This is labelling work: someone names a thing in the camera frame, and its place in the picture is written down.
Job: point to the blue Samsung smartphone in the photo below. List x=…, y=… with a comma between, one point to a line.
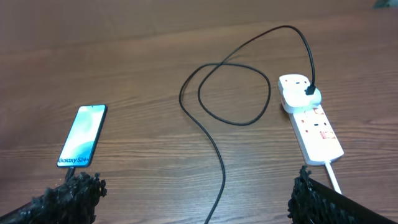
x=83, y=136

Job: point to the white charger plug adapter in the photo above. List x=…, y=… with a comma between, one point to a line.
x=295, y=99

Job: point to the white power strip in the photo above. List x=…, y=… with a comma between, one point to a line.
x=314, y=133

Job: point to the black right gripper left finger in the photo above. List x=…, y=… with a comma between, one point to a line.
x=73, y=202

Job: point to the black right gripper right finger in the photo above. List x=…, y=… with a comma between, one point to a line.
x=314, y=203

